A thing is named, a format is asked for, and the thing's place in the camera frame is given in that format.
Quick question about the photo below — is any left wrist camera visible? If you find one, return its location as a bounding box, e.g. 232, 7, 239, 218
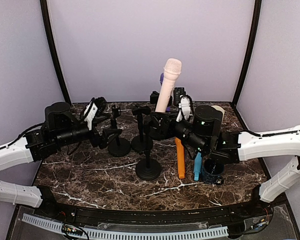
80, 97, 107, 131

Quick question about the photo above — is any blue microphone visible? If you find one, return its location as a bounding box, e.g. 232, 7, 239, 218
193, 152, 203, 182

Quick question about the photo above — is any black stand of blue microphone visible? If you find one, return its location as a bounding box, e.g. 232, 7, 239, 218
107, 104, 131, 157

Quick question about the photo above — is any dark blue mug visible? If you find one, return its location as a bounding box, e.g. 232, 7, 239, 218
201, 158, 225, 186

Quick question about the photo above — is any left black frame post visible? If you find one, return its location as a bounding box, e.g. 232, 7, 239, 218
39, 0, 72, 105

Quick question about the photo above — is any black front rail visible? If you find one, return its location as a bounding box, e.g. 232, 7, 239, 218
52, 202, 273, 226

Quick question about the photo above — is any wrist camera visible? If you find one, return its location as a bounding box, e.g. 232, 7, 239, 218
173, 87, 194, 122
80, 97, 107, 131

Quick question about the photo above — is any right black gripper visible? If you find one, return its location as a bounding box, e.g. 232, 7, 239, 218
150, 110, 209, 155

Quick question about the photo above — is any orange microphone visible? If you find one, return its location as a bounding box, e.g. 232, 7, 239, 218
174, 137, 186, 179

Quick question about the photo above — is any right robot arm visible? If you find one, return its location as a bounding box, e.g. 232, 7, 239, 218
150, 105, 300, 217

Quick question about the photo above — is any black stand of orange microphone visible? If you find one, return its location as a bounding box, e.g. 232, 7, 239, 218
131, 104, 153, 154

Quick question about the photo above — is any black stand of pink microphone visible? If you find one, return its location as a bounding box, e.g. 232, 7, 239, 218
135, 115, 162, 181

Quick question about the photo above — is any white ribbed mug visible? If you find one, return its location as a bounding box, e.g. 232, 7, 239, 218
211, 105, 225, 121

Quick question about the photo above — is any black frame post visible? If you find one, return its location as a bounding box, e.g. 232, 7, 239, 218
233, 0, 263, 106
39, 0, 72, 105

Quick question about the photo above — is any black stand of purple microphone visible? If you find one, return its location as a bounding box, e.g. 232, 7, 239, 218
150, 91, 173, 107

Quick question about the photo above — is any white slotted cable duct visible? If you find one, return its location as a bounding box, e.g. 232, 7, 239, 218
21, 213, 230, 240

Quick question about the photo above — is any purple microphone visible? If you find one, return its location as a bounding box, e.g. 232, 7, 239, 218
159, 73, 164, 86

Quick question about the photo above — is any right black frame post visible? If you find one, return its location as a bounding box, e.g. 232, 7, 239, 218
233, 0, 263, 106

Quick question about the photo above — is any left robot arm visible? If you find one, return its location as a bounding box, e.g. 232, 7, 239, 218
0, 97, 122, 218

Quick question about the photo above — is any pink microphone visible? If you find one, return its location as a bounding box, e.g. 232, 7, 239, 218
155, 58, 182, 113

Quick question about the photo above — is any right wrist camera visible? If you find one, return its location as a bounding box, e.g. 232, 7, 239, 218
173, 87, 194, 122

